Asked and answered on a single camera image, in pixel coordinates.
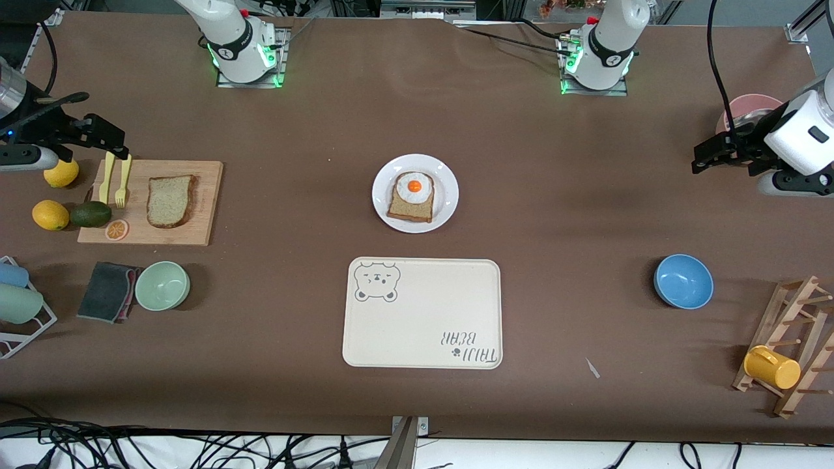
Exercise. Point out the light blue cup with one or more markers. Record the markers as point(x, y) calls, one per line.
point(13, 275)

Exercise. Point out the metal bracket plate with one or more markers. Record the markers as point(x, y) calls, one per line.
point(423, 426)

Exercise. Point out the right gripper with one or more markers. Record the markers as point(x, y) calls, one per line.
point(44, 126)

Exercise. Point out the yellow plastic knife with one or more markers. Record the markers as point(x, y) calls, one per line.
point(104, 185)

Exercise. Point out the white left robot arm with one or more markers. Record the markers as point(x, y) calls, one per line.
point(609, 39)

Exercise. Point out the cream bear print tray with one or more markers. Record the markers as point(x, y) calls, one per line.
point(423, 312)

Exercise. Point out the green avocado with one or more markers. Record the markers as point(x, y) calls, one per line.
point(90, 214)

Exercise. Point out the aluminium frame rail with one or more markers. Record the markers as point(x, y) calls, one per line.
point(52, 16)

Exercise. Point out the small paper scrap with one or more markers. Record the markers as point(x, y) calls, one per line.
point(593, 369)

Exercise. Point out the grey folded cloth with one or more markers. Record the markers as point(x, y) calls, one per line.
point(104, 293)

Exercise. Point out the fried egg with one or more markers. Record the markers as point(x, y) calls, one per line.
point(414, 187)

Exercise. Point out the grey equipment box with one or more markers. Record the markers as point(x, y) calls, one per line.
point(423, 10)

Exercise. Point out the wooden mug rack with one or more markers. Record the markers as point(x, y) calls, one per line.
point(798, 299)

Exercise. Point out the pink bowl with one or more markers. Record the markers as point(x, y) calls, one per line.
point(749, 100)

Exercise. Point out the blue bowl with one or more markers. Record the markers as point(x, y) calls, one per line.
point(683, 281)

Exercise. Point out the yellow lemon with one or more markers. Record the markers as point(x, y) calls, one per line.
point(50, 215)
point(62, 176)

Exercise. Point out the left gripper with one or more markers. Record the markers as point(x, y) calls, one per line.
point(745, 141)

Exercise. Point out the pale green bowl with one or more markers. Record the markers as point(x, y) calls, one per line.
point(162, 285)

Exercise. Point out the white round plate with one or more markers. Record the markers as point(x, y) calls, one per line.
point(446, 195)

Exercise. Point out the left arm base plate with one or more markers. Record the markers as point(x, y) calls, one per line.
point(593, 92)

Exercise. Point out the plain bread slice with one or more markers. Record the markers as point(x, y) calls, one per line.
point(169, 202)

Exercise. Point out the yellow plastic fork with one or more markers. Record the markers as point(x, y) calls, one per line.
point(122, 185)

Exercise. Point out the aluminium frame corner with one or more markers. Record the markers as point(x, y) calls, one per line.
point(796, 32)

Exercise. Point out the orange half slice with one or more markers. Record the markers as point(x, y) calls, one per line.
point(117, 230)

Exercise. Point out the grey metal profile bar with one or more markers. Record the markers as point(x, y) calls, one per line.
point(399, 449)

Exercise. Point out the yellow mug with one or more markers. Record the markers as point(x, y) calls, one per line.
point(772, 368)

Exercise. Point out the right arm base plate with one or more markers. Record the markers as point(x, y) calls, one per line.
point(285, 52)

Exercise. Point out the pale green cup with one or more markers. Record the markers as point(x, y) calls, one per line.
point(19, 304)

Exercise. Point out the wooden cutting board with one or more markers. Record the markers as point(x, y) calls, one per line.
point(205, 202)

